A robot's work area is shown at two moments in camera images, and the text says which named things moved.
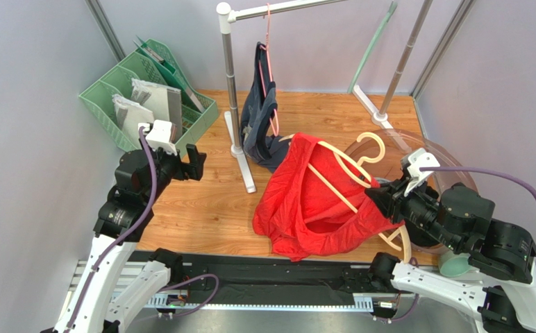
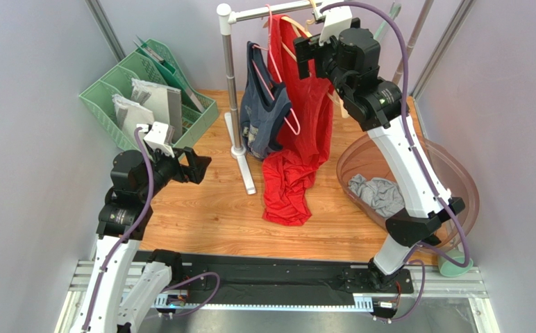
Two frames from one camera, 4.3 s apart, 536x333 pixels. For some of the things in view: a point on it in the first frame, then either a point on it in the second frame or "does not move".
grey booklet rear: (165, 103) does not move
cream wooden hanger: (400, 242) → (302, 30)
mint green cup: (453, 265) does not move
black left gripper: (196, 158) does not move
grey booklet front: (129, 115) does not move
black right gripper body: (390, 200) → (317, 53)
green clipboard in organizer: (171, 73) does not move
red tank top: (312, 203) → (289, 175)
